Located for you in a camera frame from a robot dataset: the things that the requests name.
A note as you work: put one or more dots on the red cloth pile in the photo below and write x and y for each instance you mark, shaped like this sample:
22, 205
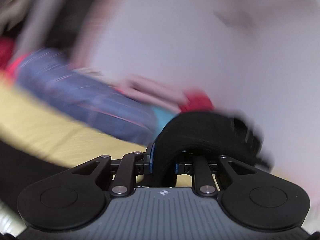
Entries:
5, 50

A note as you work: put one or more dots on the blue plaid quilt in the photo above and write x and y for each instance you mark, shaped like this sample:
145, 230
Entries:
87, 97

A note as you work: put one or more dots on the pink red bedsheet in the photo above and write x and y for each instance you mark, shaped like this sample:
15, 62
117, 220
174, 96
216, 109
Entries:
15, 65

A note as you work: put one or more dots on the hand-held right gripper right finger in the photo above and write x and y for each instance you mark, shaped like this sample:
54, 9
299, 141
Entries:
177, 168

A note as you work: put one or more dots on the folded red blanket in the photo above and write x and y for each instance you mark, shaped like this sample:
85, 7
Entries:
197, 102

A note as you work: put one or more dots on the yellow quilted blanket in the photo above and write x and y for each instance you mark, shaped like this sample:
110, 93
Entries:
50, 125

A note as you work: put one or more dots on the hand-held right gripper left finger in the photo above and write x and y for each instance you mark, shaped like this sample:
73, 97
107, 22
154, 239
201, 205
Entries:
151, 160

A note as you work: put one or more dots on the black pants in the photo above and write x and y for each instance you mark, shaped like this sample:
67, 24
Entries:
205, 130

